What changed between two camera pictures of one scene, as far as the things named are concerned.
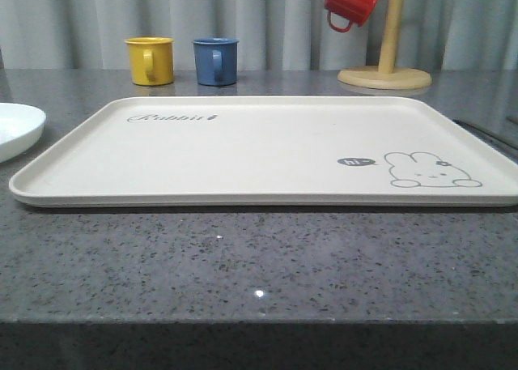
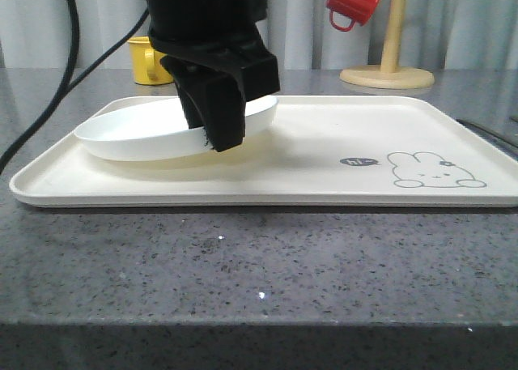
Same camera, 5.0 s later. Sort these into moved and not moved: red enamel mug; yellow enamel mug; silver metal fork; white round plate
Moved: white round plate
Not moved: red enamel mug; silver metal fork; yellow enamel mug
